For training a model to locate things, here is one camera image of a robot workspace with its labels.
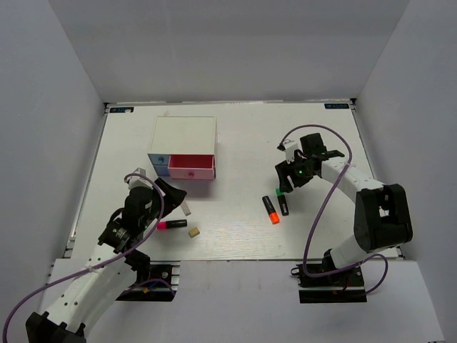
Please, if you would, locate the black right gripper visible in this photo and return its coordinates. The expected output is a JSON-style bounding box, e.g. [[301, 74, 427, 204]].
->
[[276, 153, 316, 194]]

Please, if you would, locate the green cap black highlighter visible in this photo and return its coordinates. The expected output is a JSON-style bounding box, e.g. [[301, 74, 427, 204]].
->
[[276, 188, 290, 216]]

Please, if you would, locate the pink cap black highlighter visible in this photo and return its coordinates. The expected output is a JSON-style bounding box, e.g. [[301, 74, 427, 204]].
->
[[157, 219, 188, 230]]

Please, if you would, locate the pink drawer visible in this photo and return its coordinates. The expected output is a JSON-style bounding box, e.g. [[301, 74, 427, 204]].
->
[[168, 154, 215, 180]]

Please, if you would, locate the orange cap black highlighter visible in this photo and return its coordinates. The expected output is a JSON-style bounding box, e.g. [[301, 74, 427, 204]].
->
[[262, 196, 280, 224]]

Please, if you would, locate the light blue small drawer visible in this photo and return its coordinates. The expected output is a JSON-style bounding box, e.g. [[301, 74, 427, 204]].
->
[[148, 154, 170, 177]]

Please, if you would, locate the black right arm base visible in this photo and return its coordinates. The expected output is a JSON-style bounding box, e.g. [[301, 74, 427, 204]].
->
[[291, 264, 367, 304]]

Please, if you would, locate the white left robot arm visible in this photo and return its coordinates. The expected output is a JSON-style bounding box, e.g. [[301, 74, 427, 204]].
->
[[26, 172, 187, 342]]

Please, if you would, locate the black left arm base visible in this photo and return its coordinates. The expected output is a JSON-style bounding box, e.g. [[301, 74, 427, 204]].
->
[[116, 262, 181, 302]]

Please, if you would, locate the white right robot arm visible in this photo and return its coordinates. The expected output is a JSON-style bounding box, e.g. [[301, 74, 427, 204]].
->
[[275, 134, 413, 285]]

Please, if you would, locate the grey white eraser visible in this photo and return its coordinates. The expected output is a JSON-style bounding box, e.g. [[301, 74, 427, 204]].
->
[[181, 201, 191, 216]]

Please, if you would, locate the white drawer cabinet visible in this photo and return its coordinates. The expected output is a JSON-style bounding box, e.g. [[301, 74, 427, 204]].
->
[[148, 116, 218, 156]]

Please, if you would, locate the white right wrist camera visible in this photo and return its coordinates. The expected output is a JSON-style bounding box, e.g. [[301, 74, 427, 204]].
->
[[277, 139, 298, 164]]

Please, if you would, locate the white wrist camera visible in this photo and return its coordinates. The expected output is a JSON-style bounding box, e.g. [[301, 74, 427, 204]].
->
[[277, 139, 298, 164], [124, 167, 152, 190]]

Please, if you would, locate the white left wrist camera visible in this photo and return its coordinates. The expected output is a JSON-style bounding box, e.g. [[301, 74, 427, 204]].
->
[[124, 167, 152, 190]]

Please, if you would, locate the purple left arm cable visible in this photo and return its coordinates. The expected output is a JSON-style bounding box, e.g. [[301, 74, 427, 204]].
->
[[1, 173, 176, 343]]

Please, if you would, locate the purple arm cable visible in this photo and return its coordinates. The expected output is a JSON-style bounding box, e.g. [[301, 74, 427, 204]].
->
[[1, 173, 176, 343], [278, 124, 389, 294]]

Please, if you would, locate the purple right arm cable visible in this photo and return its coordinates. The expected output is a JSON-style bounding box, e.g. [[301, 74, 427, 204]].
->
[[278, 124, 389, 294]]

